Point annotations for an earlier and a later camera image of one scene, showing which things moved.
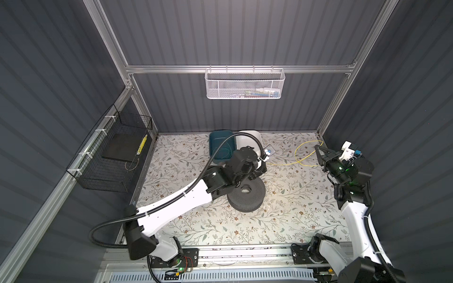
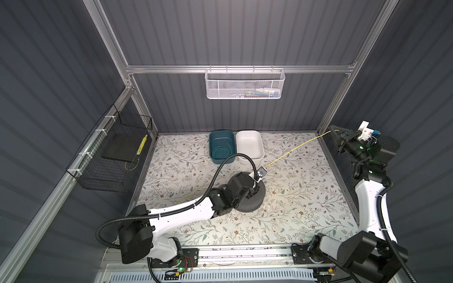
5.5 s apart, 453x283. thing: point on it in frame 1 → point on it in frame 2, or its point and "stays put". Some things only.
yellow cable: x=297 y=161 → x=299 y=146
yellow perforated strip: x=142 y=144 stays put
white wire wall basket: x=244 y=84 stays put
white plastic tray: x=242 y=141 stays put
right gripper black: x=329 y=158 → x=348 y=137
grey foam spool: x=248 y=196 stays put
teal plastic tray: x=216 y=138 stays put
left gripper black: x=258 y=172 → x=251 y=191
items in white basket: x=259 y=93 stays put
